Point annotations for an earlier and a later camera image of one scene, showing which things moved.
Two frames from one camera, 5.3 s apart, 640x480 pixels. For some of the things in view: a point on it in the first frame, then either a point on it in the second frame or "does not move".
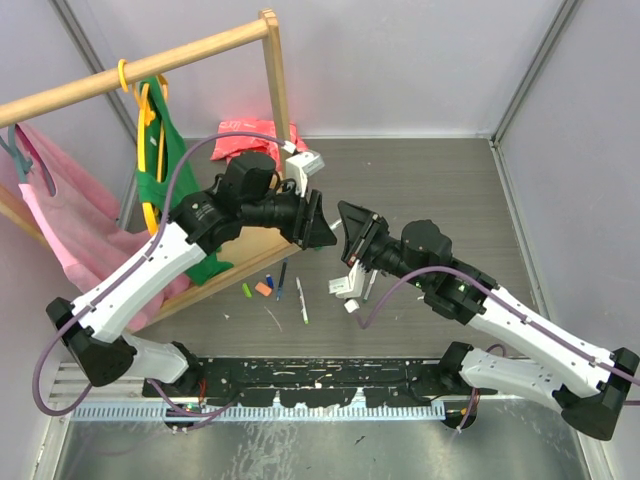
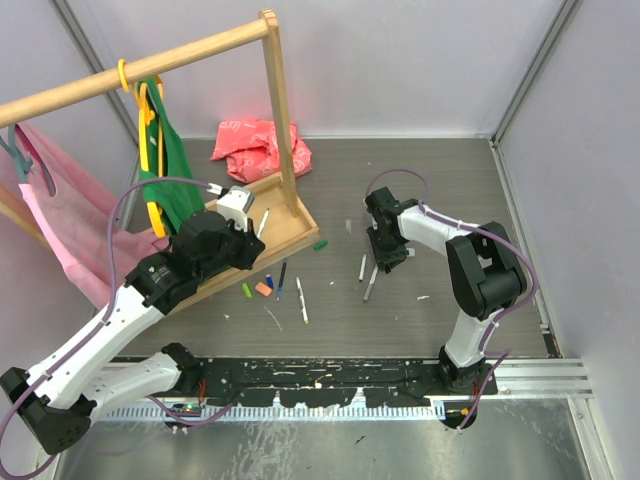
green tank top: (163, 175) does not move
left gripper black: (309, 226) to (250, 244)
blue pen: (281, 280) does not move
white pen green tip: (302, 303) does not move
